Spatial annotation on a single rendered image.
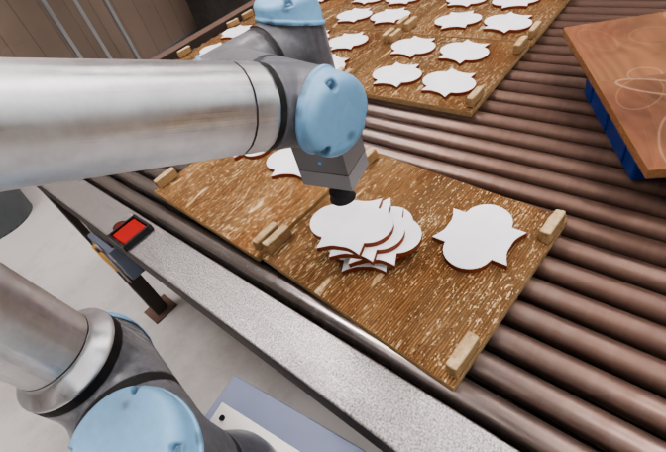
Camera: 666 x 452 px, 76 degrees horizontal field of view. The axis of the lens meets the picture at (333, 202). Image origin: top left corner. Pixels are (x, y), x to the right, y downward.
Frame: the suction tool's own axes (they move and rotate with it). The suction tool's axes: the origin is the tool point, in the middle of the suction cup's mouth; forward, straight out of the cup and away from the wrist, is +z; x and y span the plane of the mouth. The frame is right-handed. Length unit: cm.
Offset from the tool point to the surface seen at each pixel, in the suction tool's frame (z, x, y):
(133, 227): 12, 8, 53
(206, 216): 11.8, 0.8, 35.8
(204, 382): 105, 12, 82
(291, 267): 11.8, 7.9, 9.5
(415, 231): 8.3, -2.5, -10.5
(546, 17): 12, -94, -21
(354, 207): 6.0, -3.4, 0.7
